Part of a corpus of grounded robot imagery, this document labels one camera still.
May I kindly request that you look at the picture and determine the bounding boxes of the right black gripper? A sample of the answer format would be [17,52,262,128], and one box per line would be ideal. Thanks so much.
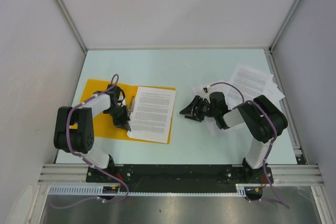
[180,95,217,122]

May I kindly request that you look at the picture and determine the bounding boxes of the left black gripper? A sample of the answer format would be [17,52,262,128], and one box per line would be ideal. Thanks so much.
[104,104,131,132]

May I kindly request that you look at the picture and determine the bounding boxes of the printed paper sheet front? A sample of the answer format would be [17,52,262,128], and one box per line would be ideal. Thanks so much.
[127,86,176,144]

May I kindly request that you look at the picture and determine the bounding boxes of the printed paper sheet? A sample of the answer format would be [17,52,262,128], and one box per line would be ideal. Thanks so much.
[229,63,274,101]
[127,86,176,144]

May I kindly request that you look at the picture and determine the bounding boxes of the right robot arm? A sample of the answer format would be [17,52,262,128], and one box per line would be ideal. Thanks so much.
[179,92,288,183]

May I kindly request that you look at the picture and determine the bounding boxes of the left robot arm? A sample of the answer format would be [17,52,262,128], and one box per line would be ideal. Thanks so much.
[54,84,131,182]

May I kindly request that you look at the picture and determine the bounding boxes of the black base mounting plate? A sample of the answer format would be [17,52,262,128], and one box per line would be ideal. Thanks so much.
[86,164,274,195]

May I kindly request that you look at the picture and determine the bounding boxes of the printed paper sheet top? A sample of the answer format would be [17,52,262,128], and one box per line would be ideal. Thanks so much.
[229,63,274,101]

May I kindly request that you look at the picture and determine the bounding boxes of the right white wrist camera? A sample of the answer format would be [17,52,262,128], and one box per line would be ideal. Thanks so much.
[203,85,212,103]

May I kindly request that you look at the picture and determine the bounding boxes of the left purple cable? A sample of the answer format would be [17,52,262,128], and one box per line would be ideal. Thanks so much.
[48,74,131,210]

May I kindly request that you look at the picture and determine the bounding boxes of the purple cable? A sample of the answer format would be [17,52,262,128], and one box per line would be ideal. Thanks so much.
[48,74,131,210]
[204,81,291,209]

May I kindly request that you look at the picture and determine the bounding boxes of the grey slotted cable duct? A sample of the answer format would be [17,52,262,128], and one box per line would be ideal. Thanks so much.
[48,184,261,197]

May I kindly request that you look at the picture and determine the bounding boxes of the right aluminium corner post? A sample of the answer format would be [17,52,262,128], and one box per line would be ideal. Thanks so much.
[269,0,317,49]

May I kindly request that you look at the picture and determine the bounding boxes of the aluminium corner post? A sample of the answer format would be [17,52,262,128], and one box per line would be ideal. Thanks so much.
[269,0,317,49]
[39,0,88,52]

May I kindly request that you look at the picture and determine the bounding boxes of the aluminium frame rail front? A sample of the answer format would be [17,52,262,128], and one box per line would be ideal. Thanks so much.
[38,164,324,186]

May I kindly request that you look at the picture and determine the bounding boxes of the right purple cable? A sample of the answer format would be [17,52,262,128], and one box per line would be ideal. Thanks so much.
[204,81,291,209]

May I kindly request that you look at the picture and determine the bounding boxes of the left aluminium corner post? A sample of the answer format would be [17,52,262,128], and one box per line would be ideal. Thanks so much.
[39,0,88,52]

